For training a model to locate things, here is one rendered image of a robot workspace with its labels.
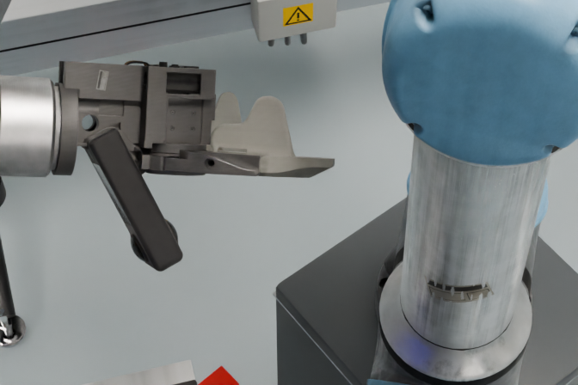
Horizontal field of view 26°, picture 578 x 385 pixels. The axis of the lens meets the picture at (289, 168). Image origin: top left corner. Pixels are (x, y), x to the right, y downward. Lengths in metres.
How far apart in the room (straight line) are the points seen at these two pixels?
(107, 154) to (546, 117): 0.40
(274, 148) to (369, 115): 1.43
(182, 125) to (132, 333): 1.19
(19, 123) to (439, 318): 0.33
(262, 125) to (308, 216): 1.29
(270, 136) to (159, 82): 0.09
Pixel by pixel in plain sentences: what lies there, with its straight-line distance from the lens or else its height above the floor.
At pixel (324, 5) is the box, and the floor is 0.51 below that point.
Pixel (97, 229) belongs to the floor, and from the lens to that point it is 2.23.
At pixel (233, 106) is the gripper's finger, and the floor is 1.04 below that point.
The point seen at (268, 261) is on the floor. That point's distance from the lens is 2.17.
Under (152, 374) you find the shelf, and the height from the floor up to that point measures 0.88.
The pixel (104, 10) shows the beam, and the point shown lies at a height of 0.53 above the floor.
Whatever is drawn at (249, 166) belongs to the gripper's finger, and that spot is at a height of 1.12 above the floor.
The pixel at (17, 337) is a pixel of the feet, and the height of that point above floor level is 0.01.
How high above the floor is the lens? 1.88
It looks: 55 degrees down
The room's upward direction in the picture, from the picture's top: straight up
